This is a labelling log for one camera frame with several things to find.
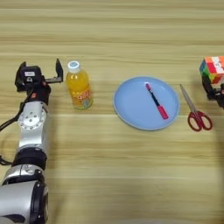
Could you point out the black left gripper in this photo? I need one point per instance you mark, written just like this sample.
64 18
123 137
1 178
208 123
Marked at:
39 92

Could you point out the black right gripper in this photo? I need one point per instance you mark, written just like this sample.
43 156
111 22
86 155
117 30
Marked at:
220 97

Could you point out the colourful puzzle cube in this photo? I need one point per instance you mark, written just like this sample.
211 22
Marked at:
214 68

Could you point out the orange juice bottle white cap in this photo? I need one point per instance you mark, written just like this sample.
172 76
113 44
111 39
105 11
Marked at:
78 87

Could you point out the red and black pen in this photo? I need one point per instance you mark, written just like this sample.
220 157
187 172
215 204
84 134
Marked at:
163 112

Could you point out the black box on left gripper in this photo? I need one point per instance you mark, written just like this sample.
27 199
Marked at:
30 73

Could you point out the light blue round plate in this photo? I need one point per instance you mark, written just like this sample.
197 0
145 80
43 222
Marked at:
137 108

